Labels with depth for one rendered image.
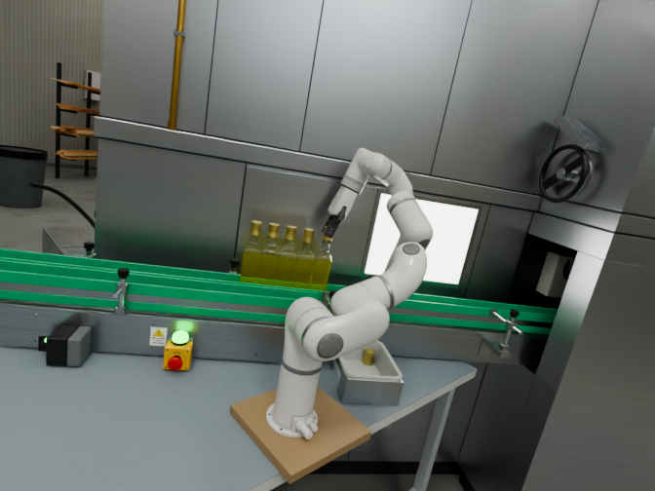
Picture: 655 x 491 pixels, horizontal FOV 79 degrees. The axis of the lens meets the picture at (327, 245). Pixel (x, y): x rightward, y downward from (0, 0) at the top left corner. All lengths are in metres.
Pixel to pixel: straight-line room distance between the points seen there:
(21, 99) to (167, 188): 9.18
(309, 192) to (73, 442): 0.95
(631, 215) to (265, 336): 1.20
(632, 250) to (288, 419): 1.20
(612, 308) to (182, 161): 1.52
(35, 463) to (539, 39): 1.88
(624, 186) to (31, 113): 10.22
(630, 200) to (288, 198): 1.09
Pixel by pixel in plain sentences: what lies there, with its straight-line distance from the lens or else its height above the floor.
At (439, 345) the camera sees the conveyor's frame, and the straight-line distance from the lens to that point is 1.54.
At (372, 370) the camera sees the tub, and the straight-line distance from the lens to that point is 1.33.
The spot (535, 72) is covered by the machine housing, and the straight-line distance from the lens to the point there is 1.76.
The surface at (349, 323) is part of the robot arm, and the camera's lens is 0.83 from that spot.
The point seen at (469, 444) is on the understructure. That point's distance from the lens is 2.14.
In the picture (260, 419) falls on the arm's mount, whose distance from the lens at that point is 1.05.
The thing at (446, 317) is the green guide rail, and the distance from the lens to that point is 1.52.
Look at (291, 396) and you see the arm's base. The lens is 0.97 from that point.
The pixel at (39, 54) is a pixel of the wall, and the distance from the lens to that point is 10.61.
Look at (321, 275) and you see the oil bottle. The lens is 1.32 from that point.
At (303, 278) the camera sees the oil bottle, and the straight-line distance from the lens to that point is 1.31.
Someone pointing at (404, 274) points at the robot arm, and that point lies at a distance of 0.96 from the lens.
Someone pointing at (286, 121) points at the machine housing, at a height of 1.49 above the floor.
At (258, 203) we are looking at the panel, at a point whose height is 1.20.
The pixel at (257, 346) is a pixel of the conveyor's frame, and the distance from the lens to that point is 1.26.
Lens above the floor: 1.42
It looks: 13 degrees down
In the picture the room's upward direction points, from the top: 10 degrees clockwise
